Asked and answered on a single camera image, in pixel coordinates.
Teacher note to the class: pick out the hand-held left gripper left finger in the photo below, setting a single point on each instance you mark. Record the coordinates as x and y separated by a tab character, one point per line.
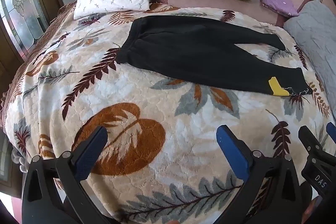
90	153

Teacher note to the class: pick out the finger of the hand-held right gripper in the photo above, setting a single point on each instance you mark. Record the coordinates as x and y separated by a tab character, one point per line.
332	129
309	140

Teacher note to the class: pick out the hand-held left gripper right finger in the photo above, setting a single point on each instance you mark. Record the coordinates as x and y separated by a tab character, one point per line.
233	153

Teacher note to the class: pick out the black pants with yellow patch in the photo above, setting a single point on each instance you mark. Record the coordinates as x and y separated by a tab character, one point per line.
197	56

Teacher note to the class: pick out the leaf-print fleece blanket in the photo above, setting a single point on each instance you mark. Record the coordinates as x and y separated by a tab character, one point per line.
157	119

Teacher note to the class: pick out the grey quilted blanket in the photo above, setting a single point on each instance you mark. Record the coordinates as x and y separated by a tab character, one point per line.
315	29

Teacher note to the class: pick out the stained glass window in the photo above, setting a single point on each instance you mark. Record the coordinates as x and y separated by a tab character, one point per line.
21	3

